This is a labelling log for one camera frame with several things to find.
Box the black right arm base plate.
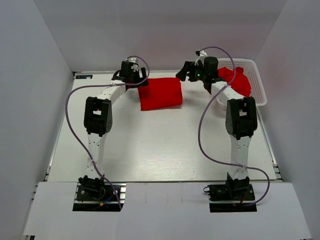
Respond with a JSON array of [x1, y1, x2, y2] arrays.
[[203, 184, 257, 213]]

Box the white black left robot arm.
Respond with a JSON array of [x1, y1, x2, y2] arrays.
[[84, 56, 150, 180]]

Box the white plastic laundry basket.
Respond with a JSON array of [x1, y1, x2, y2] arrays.
[[218, 58, 267, 106]]

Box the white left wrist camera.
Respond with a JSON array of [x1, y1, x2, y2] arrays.
[[126, 56, 138, 65]]

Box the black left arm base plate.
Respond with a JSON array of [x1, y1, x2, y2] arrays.
[[72, 176, 126, 212]]

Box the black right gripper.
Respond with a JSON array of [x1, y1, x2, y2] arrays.
[[176, 61, 208, 82]]

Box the red shirts in basket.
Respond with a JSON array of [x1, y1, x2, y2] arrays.
[[218, 67, 252, 97]]

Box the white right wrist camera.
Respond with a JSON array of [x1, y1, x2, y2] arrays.
[[194, 50, 208, 66]]

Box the red t shirt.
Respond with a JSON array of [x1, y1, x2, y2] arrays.
[[138, 77, 183, 111]]

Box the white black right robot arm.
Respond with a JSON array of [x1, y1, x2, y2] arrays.
[[175, 56, 258, 200]]

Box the blue table label sticker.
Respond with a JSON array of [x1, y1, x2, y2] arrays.
[[75, 74, 93, 79]]

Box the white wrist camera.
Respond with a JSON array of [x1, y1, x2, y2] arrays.
[[194, 50, 208, 66], [126, 56, 138, 65]]

